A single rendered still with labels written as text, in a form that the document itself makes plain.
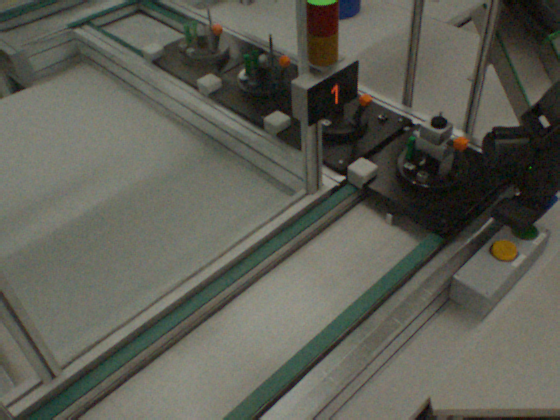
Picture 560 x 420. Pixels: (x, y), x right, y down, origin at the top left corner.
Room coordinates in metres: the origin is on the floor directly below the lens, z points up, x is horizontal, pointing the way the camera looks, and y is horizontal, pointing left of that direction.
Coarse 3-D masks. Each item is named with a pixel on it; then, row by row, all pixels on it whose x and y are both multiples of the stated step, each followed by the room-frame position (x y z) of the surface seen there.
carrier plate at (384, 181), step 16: (416, 128) 1.02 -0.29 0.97; (400, 144) 0.97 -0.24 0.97; (368, 160) 0.92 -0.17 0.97; (384, 160) 0.92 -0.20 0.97; (480, 160) 0.90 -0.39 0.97; (384, 176) 0.87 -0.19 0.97; (480, 176) 0.85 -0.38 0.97; (368, 192) 0.84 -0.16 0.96; (384, 192) 0.82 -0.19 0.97; (400, 192) 0.82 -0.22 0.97; (416, 192) 0.81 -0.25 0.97; (464, 192) 0.81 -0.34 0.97; (480, 192) 0.80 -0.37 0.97; (496, 192) 0.82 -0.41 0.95; (400, 208) 0.78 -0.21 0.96; (416, 208) 0.77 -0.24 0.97; (432, 208) 0.77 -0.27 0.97; (448, 208) 0.76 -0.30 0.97; (464, 208) 0.76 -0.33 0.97; (432, 224) 0.73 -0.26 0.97; (448, 224) 0.72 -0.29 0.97
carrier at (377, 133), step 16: (336, 112) 1.05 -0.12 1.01; (352, 112) 1.07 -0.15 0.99; (368, 112) 1.07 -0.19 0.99; (384, 112) 1.09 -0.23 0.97; (336, 128) 1.02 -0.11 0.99; (352, 128) 1.01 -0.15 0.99; (368, 128) 1.03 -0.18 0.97; (384, 128) 1.03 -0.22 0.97; (400, 128) 1.03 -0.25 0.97; (336, 144) 0.98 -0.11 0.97; (352, 144) 0.98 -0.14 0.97; (368, 144) 0.98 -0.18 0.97; (384, 144) 0.99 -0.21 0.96; (336, 160) 0.93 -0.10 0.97; (352, 160) 0.93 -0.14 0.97
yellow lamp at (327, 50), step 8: (312, 40) 0.82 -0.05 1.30; (320, 40) 0.81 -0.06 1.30; (328, 40) 0.81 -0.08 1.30; (336, 40) 0.82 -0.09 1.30; (312, 48) 0.82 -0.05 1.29; (320, 48) 0.81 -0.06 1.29; (328, 48) 0.81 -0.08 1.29; (336, 48) 0.82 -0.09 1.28; (312, 56) 0.82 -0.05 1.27; (320, 56) 0.81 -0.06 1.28; (328, 56) 0.81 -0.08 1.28; (336, 56) 0.82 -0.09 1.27; (320, 64) 0.81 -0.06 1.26; (328, 64) 0.81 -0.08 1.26
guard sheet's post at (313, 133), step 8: (304, 0) 0.84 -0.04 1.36; (304, 8) 0.84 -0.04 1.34; (304, 16) 0.84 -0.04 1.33; (304, 24) 0.84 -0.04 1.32; (304, 32) 0.84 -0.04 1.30; (304, 40) 0.85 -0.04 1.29; (304, 48) 0.85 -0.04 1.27; (304, 56) 0.85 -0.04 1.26; (304, 64) 0.85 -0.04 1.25; (304, 72) 0.85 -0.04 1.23; (320, 120) 0.86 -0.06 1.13; (312, 128) 0.84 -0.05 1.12; (320, 128) 0.86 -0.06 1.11; (312, 136) 0.84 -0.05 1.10; (320, 136) 0.85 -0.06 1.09; (312, 144) 0.84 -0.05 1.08; (320, 144) 0.85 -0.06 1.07; (312, 152) 0.84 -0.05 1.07; (320, 152) 0.85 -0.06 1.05; (312, 160) 0.84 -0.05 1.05; (320, 160) 0.85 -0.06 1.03; (312, 168) 0.84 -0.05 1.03; (320, 168) 0.85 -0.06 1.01; (312, 176) 0.84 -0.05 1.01; (320, 176) 0.85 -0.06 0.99; (312, 184) 0.84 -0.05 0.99; (320, 184) 0.85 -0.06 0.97; (312, 192) 0.84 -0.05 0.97
